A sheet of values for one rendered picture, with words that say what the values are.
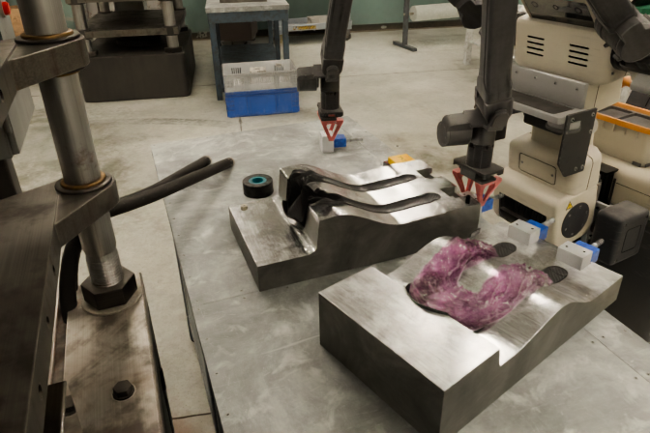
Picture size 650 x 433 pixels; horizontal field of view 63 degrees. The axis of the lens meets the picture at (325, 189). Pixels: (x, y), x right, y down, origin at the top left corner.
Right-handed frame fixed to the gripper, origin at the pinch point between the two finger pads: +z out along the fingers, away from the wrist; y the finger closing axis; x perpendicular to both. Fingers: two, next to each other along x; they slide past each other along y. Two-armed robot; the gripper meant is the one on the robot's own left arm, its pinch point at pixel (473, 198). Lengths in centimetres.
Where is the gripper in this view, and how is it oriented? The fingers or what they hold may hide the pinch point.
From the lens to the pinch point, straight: 131.8
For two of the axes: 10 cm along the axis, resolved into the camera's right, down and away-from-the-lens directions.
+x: 8.6, -2.3, 4.5
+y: 5.0, 3.9, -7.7
